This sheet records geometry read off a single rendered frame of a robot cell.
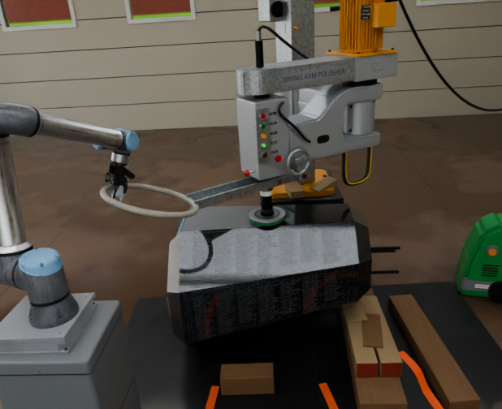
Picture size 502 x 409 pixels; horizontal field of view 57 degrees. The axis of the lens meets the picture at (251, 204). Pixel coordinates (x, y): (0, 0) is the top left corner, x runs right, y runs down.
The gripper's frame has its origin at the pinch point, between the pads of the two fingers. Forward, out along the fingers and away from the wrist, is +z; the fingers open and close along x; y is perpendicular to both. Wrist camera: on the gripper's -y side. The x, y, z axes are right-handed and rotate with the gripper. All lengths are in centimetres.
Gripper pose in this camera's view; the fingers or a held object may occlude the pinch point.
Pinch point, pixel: (117, 198)
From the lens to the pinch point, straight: 254.1
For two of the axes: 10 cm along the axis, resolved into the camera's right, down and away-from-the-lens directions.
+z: -2.1, 9.4, 2.5
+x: 8.4, 3.1, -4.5
